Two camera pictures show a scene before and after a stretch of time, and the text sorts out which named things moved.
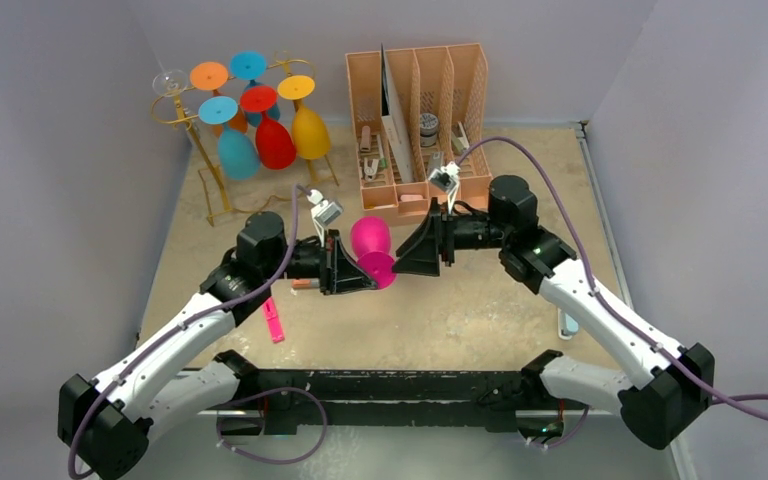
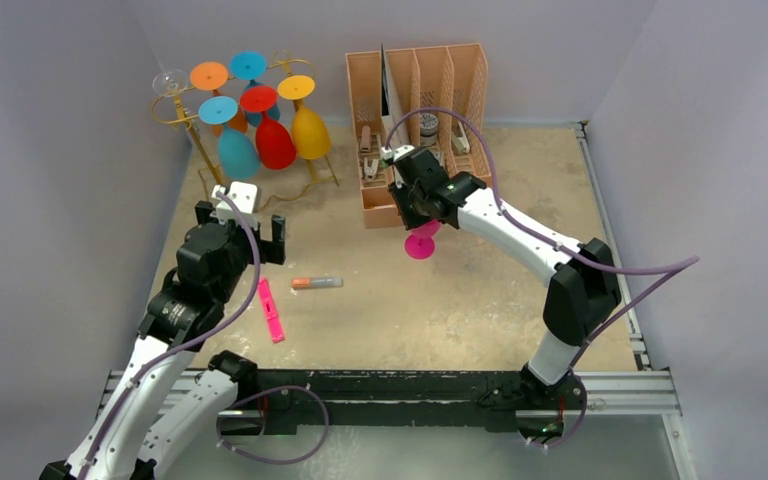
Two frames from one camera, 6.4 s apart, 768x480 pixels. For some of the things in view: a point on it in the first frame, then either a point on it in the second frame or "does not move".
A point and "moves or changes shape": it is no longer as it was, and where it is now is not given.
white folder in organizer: (394, 123) does not move
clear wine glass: (169, 83) does not move
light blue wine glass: (238, 153) does not move
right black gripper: (446, 238) → (409, 206)
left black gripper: (337, 271) → (272, 249)
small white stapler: (461, 143) does not move
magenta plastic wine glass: (371, 241) moves or changes shape
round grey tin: (428, 129) does not move
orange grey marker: (305, 283) does not move
